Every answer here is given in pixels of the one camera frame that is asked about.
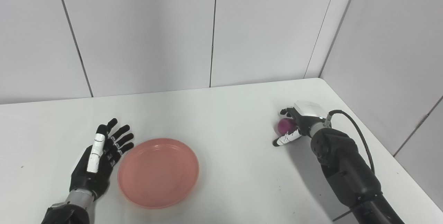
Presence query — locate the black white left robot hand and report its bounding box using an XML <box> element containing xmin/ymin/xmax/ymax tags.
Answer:
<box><xmin>69</xmin><ymin>118</ymin><xmax>135</xmax><ymax>202</ymax></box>

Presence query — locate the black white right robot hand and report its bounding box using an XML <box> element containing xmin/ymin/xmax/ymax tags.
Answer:
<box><xmin>272</xmin><ymin>101</ymin><xmax>329</xmax><ymax>147</ymax></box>

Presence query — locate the purple red onion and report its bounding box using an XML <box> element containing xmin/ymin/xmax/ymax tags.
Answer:
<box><xmin>278</xmin><ymin>118</ymin><xmax>296</xmax><ymax>135</ymax></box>

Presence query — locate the pink round plate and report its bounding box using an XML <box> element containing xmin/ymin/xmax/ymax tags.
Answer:
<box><xmin>117</xmin><ymin>138</ymin><xmax>200</xmax><ymax>210</ymax></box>

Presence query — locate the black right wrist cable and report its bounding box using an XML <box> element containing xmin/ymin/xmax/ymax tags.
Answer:
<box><xmin>328</xmin><ymin>110</ymin><xmax>376</xmax><ymax>174</ymax></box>

